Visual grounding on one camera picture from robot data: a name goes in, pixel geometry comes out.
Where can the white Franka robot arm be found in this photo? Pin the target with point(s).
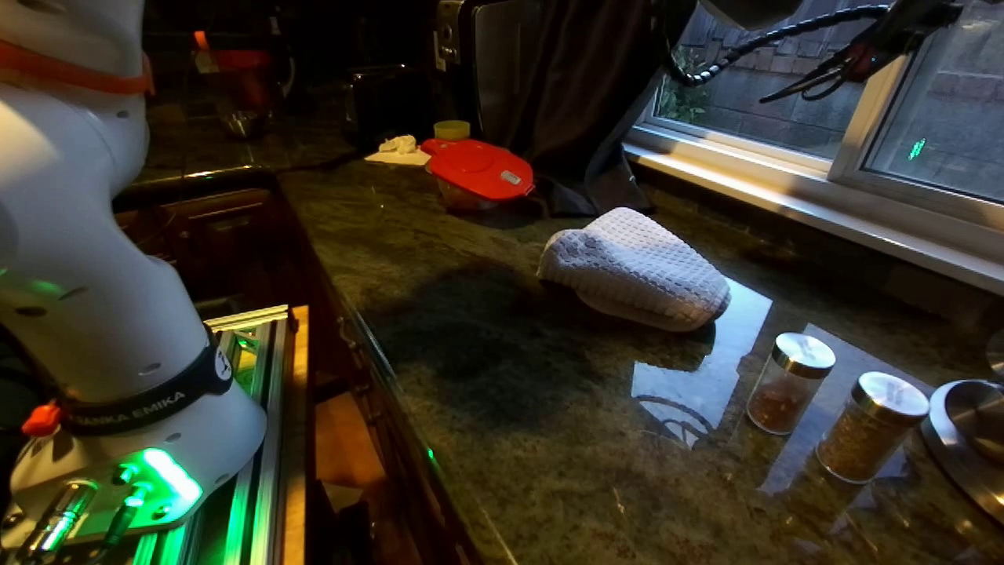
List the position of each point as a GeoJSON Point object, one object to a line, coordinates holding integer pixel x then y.
{"type": "Point", "coordinates": [83, 263]}

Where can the glass spice jar silver lid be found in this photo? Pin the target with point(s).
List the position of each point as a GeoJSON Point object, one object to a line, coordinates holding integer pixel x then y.
{"type": "Point", "coordinates": [784, 394]}
{"type": "Point", "coordinates": [868, 435]}

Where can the silver spice rack stand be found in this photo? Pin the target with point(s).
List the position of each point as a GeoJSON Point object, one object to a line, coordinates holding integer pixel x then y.
{"type": "Point", "coordinates": [966, 428]}

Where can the clear glass food container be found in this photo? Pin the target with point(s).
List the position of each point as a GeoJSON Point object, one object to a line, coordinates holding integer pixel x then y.
{"type": "Point", "coordinates": [471, 204]}

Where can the red plastic lid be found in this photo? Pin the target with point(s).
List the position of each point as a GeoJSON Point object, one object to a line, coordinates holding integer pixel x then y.
{"type": "Point", "coordinates": [474, 169]}

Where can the folded white waffle towel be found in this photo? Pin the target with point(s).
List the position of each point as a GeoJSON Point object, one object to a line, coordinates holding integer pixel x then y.
{"type": "Point", "coordinates": [632, 267]}

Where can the yellow plastic cup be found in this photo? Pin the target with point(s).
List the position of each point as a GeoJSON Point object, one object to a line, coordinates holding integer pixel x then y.
{"type": "Point", "coordinates": [454, 130]}

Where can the silver black coffee maker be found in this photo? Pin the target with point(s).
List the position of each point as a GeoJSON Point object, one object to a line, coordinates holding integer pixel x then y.
{"type": "Point", "coordinates": [395, 104]}

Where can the wooden base board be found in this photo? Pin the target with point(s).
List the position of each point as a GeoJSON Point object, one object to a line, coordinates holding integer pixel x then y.
{"type": "Point", "coordinates": [345, 450]}

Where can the red background furniture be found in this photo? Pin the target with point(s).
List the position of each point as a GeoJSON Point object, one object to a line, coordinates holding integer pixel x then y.
{"type": "Point", "coordinates": [236, 75]}

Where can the aluminium mounting rail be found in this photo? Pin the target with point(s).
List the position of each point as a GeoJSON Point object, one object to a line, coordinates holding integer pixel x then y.
{"type": "Point", "coordinates": [260, 420]}

